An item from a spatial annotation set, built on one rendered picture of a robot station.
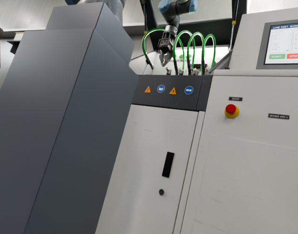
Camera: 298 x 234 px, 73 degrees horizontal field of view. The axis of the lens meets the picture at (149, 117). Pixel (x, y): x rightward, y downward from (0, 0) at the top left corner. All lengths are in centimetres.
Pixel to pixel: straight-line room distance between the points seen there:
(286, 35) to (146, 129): 87
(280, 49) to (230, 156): 67
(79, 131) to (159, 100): 53
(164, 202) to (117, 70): 54
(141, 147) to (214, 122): 33
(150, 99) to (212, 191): 47
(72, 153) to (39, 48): 27
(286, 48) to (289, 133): 57
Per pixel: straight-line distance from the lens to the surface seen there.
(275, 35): 133
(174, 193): 83
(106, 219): 101
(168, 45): 128
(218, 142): 80
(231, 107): 79
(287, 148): 79
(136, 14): 486
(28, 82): 56
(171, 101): 91
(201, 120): 83
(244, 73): 88
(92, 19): 57
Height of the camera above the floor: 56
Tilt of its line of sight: 11 degrees up
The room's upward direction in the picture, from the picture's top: 15 degrees clockwise
